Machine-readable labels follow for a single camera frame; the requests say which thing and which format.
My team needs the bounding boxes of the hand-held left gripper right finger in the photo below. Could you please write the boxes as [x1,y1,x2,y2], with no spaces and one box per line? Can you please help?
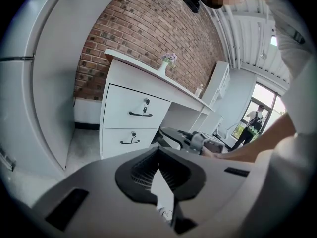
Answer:
[158,148,207,234]

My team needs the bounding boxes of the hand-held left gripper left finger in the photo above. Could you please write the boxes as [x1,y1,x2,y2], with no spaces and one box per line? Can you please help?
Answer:
[114,148,159,206]

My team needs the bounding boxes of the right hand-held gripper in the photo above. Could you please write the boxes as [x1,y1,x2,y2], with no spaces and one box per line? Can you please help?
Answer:
[156,127,225,156]

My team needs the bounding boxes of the large white desk drawer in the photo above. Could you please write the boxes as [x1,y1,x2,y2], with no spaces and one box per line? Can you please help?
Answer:
[103,83,172,130]

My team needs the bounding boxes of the person's right forearm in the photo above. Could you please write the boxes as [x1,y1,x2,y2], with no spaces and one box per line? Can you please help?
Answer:
[202,112,298,164]

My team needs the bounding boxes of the white desk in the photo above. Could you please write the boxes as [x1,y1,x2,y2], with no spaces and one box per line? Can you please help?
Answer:
[99,49,225,160]

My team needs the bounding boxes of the small white desk drawer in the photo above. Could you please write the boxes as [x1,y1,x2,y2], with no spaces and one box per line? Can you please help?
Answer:
[102,127,159,160]

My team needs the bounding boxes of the white chair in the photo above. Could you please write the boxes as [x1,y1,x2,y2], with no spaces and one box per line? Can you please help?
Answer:
[214,121,239,146]

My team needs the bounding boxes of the white vase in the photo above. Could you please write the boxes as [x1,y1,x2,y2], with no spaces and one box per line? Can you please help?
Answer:
[158,60,169,75]

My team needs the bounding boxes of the white shelf unit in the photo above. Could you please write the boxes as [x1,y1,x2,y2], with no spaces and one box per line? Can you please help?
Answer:
[201,60,231,107]

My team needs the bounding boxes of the purple flowers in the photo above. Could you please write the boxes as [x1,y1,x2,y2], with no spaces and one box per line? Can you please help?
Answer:
[161,53,178,68]

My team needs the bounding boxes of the dark framed glass door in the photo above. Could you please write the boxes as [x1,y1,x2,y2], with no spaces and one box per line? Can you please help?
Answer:
[231,81,288,151]

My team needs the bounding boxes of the tall white cabinet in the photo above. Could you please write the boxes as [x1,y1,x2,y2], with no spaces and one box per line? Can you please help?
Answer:
[0,0,130,181]

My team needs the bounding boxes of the person's white shirt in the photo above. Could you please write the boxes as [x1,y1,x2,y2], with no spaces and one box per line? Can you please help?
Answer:
[252,0,317,238]

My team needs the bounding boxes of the black head camera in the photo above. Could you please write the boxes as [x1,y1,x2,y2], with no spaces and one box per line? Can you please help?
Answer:
[181,0,202,14]

